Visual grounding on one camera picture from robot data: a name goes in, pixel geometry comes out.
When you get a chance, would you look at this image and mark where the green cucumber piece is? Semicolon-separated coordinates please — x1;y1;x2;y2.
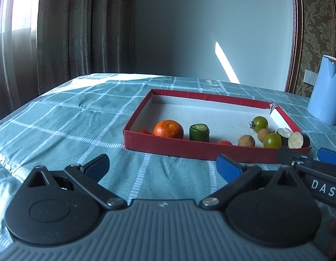
189;124;210;142

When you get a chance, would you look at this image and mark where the red cardboard box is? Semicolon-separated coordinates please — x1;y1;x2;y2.
123;88;312;164

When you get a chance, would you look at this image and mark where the eggplant piece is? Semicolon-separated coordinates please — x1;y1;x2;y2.
288;132;311;149
277;128;294;146

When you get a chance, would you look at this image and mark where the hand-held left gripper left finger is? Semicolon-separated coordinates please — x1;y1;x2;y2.
27;154;128;210

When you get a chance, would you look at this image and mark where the wooden wall moulding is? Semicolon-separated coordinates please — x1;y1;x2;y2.
284;0;336;95

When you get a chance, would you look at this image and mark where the brown longan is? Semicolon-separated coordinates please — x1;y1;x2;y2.
238;135;256;147
257;128;270;142

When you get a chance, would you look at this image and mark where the white wall switch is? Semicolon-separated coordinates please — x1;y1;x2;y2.
304;69;319;83

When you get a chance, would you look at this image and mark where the green checkered tablecloth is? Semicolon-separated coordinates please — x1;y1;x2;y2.
0;73;336;261

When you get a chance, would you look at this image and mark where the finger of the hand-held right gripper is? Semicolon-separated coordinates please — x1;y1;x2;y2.
277;145;316;167
318;147;336;167

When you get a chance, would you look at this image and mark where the orange mandarin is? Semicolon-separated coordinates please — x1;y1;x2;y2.
153;120;184;139

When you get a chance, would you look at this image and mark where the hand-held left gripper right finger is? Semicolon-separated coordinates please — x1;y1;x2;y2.
199;154;304;211

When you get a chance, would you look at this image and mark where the green tomato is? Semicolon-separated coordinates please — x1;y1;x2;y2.
250;116;269;134
263;133;282;149

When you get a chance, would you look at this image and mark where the eggplant piece back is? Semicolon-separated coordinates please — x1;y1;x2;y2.
277;128;294;146

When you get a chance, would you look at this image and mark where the patterned grey curtain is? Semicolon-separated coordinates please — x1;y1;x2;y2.
0;0;136;125

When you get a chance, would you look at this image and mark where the blue electric kettle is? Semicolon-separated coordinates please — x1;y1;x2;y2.
307;55;336;126

